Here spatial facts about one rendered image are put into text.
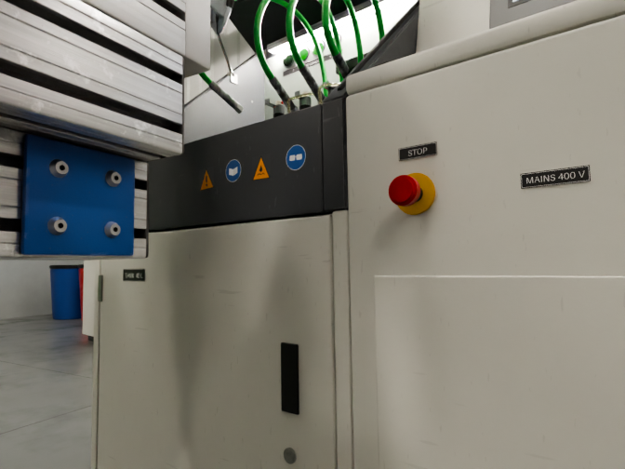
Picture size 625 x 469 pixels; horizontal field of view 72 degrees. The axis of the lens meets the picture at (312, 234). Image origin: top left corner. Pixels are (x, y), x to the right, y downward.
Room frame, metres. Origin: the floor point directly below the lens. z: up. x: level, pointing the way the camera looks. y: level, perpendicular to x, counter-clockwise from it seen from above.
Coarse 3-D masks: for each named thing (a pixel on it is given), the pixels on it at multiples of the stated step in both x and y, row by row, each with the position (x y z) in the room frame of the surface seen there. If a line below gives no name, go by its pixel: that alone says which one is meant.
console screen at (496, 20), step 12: (492, 0) 0.70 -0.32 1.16; (504, 0) 0.69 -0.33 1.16; (516, 0) 0.68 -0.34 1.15; (528, 0) 0.66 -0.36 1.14; (540, 0) 0.65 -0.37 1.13; (552, 0) 0.64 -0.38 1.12; (564, 0) 0.63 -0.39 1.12; (576, 0) 0.62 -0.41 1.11; (492, 12) 0.70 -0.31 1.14; (504, 12) 0.69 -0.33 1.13; (516, 12) 0.67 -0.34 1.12; (528, 12) 0.66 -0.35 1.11; (492, 24) 0.69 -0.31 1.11
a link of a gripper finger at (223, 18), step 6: (210, 0) 0.83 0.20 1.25; (216, 0) 0.84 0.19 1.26; (222, 0) 0.85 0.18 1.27; (210, 6) 0.83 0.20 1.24; (216, 6) 0.84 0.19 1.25; (222, 6) 0.85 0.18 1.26; (216, 12) 0.85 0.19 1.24; (222, 12) 0.85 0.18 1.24; (228, 12) 0.86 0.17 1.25; (222, 18) 0.86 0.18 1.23; (228, 18) 0.86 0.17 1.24; (222, 24) 0.86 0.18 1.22; (222, 30) 0.87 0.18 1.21
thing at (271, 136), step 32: (256, 128) 0.68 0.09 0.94; (288, 128) 0.64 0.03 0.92; (320, 128) 0.61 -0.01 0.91; (160, 160) 0.84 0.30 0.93; (192, 160) 0.78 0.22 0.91; (224, 160) 0.73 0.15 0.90; (320, 160) 0.61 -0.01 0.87; (160, 192) 0.84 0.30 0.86; (192, 192) 0.78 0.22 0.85; (224, 192) 0.73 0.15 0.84; (256, 192) 0.68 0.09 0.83; (288, 192) 0.64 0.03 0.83; (320, 192) 0.61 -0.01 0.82; (160, 224) 0.84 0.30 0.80; (192, 224) 0.78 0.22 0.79
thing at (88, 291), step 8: (88, 264) 4.26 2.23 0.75; (88, 272) 4.26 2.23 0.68; (88, 280) 4.25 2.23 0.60; (88, 288) 4.25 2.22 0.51; (88, 296) 4.25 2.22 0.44; (88, 304) 4.24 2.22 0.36; (88, 312) 4.24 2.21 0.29; (88, 320) 4.24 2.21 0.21; (88, 328) 4.23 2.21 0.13; (88, 336) 4.34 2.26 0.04
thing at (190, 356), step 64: (192, 256) 0.78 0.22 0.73; (256, 256) 0.68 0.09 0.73; (320, 256) 0.61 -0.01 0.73; (128, 320) 0.91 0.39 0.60; (192, 320) 0.78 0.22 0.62; (256, 320) 0.68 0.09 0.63; (320, 320) 0.61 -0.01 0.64; (128, 384) 0.91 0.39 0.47; (192, 384) 0.78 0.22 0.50; (256, 384) 0.69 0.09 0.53; (320, 384) 0.61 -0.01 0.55; (128, 448) 0.91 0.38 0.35; (192, 448) 0.78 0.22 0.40; (256, 448) 0.69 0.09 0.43; (320, 448) 0.61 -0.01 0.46
